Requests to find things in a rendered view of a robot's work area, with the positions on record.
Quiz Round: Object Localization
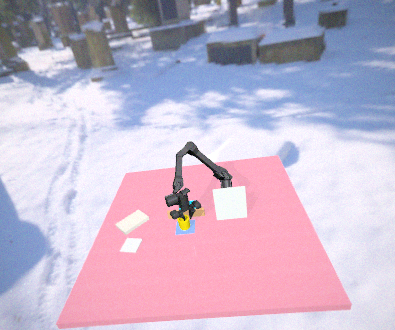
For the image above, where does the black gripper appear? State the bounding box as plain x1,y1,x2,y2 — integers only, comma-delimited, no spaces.
170,199,201,221

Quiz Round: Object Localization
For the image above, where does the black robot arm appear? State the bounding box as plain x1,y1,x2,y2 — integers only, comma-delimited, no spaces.
165,141,233,208

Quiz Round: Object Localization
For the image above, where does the tan flat strip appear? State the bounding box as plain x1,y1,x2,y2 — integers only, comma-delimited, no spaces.
167,207,205,219

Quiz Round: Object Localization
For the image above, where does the yellow cup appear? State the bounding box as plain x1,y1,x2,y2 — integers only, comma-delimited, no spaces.
178,215,190,230

